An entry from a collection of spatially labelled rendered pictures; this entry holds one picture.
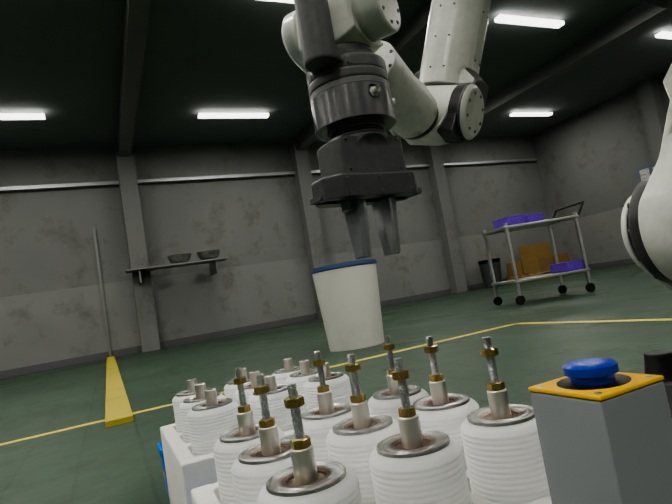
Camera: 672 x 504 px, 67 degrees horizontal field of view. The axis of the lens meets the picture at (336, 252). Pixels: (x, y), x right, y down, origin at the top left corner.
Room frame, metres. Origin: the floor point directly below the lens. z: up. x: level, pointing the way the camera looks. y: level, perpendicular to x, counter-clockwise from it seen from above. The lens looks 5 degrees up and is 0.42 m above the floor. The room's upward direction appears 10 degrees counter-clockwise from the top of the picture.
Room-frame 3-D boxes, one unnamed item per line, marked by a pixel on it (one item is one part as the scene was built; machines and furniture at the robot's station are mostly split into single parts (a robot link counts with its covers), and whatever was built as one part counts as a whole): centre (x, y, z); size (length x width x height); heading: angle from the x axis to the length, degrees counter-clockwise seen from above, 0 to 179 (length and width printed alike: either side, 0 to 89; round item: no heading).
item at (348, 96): (0.54, -0.04, 0.57); 0.13 x 0.10 x 0.12; 120
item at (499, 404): (0.59, -0.15, 0.26); 0.02 x 0.02 x 0.03
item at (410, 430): (0.54, -0.04, 0.26); 0.02 x 0.02 x 0.03
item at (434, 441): (0.54, -0.04, 0.25); 0.08 x 0.08 x 0.01
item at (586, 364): (0.41, -0.18, 0.32); 0.04 x 0.04 x 0.02
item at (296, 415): (0.49, 0.06, 0.30); 0.01 x 0.01 x 0.08
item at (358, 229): (0.53, -0.02, 0.48); 0.03 x 0.02 x 0.06; 30
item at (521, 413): (0.59, -0.15, 0.25); 0.08 x 0.08 x 0.01
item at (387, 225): (0.55, -0.06, 0.48); 0.03 x 0.02 x 0.06; 30
